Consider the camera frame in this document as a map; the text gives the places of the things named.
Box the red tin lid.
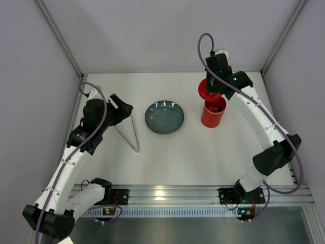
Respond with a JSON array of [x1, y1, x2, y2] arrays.
[[198, 78, 221, 102]]

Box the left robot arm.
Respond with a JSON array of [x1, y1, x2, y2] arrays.
[[22, 94, 133, 240]]

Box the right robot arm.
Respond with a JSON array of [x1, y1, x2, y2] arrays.
[[200, 51, 302, 203]]

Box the red cylindrical tin container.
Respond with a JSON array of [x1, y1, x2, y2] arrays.
[[201, 97, 226, 128]]

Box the blue ceramic plate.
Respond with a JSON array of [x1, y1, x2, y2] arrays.
[[144, 100, 185, 135]]

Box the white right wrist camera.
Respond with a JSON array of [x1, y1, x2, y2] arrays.
[[214, 49, 229, 58]]

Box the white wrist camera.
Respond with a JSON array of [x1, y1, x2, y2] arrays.
[[214, 49, 229, 58], [88, 86, 103, 100]]

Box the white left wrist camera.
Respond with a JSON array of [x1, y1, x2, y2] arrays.
[[88, 86, 103, 100]]

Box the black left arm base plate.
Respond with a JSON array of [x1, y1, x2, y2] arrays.
[[108, 189, 129, 206]]

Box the aluminium mounting rail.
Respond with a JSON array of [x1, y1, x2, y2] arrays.
[[113, 185, 314, 207]]

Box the left aluminium frame post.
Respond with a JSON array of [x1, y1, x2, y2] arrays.
[[33, 0, 84, 79]]

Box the aluminium frame post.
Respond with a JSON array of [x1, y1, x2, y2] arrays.
[[261, 0, 309, 76], [33, 0, 84, 79]]

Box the grey slotted cable duct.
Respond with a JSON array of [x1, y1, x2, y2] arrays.
[[81, 207, 253, 219]]

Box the right aluminium frame post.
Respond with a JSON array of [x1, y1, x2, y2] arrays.
[[261, 0, 309, 76]]

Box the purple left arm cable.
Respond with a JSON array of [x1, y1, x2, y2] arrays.
[[35, 81, 122, 244]]

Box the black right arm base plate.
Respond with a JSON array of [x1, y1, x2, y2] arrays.
[[218, 187, 266, 205]]

